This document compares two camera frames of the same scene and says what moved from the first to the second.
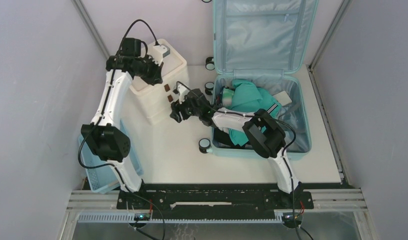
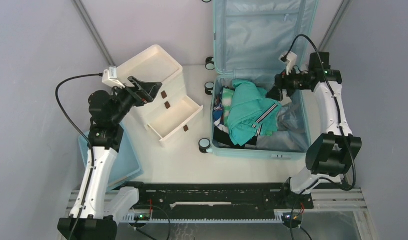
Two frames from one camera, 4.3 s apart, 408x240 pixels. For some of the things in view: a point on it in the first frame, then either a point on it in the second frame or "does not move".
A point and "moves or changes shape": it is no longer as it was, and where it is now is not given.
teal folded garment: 248,98 does not move
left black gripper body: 148,70 → 126,99
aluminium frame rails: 349,199 does not move
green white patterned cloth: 227,95 does not move
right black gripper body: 185,109 → 293,82
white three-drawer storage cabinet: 151,103 moves or changes shape
